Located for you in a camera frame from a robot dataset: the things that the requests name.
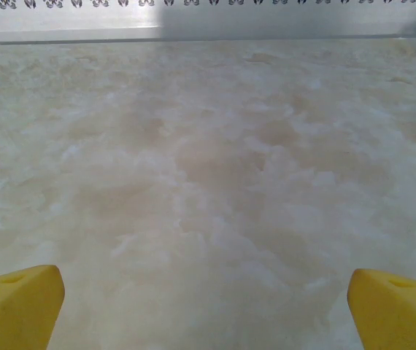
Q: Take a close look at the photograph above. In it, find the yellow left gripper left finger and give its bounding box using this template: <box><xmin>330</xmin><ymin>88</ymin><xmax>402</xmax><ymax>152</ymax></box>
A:
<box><xmin>0</xmin><ymin>265</ymin><xmax>66</xmax><ymax>350</ymax></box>

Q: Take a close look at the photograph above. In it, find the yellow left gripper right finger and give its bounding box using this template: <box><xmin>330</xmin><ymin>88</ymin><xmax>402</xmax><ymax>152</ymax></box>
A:
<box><xmin>347</xmin><ymin>268</ymin><xmax>416</xmax><ymax>350</ymax></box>

